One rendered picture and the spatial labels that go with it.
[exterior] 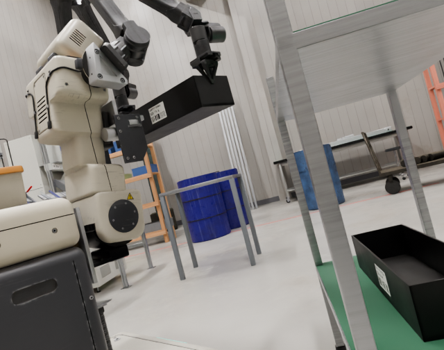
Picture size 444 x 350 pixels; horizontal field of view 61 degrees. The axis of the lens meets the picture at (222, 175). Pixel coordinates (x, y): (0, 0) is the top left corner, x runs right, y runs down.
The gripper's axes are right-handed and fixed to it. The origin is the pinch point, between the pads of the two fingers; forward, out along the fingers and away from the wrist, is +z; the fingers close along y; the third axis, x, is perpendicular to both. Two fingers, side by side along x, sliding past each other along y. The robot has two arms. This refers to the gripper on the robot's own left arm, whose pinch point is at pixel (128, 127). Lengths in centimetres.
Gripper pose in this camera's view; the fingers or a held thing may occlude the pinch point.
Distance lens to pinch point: 178.7
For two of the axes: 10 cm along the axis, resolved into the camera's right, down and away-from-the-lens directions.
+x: -6.8, 1.6, -7.2
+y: -6.9, 1.9, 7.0
